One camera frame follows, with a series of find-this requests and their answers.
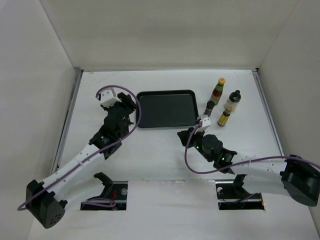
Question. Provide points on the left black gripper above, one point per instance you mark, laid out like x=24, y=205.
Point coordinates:
x=126, y=103

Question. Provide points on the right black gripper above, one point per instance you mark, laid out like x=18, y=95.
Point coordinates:
x=184, y=135

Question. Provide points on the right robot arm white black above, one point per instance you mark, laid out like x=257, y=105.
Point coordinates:
x=290, y=176

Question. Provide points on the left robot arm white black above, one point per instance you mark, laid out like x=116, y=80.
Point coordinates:
x=79, y=182

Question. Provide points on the black plastic tray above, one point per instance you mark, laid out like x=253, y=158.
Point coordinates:
x=167, y=108

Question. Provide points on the small dark spice jar right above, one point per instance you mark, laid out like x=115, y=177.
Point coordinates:
x=209, y=108

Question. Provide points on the small yellow-label bottle right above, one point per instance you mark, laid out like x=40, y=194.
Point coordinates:
x=224, y=116

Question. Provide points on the tall green sauce bottle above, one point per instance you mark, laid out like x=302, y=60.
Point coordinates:
x=218, y=91

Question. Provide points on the white shaker black cap right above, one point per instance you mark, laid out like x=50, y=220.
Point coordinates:
x=233, y=100

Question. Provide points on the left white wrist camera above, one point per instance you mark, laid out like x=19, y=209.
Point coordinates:
x=107, y=98

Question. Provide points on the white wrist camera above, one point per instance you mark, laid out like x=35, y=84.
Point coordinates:
x=204, y=122
x=107, y=98

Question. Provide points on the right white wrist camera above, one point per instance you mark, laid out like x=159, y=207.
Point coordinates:
x=204, y=122

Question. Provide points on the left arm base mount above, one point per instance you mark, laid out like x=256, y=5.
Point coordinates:
x=112, y=198

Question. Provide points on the left aluminium table rail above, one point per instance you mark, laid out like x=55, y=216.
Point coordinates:
x=57, y=157

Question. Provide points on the aluminium table rail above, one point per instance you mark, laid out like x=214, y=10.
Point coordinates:
x=267, y=109
x=57, y=157

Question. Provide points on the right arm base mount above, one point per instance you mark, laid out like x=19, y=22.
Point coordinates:
x=231, y=196

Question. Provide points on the right aluminium table rail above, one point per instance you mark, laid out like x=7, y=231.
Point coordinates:
x=267, y=109

